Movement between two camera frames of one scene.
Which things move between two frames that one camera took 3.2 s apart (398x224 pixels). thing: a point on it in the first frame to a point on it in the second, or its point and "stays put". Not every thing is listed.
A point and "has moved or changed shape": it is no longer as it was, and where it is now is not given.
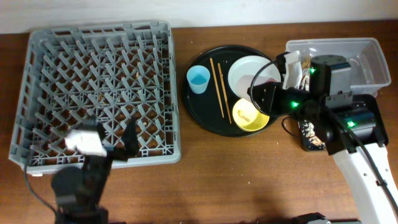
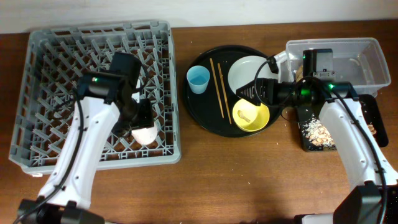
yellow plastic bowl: x=247 y=117 stays put
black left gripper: x=130 y=149 to x=146 y=117
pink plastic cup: x=245 y=81 has moved or changed shape
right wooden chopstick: x=224 y=91 stays put
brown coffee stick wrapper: x=305 y=63 has moved or changed shape
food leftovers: x=309 y=130 stays put
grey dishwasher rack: x=108 y=71 stays put
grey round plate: x=252 y=65 stays put
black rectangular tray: x=372 y=101 stays put
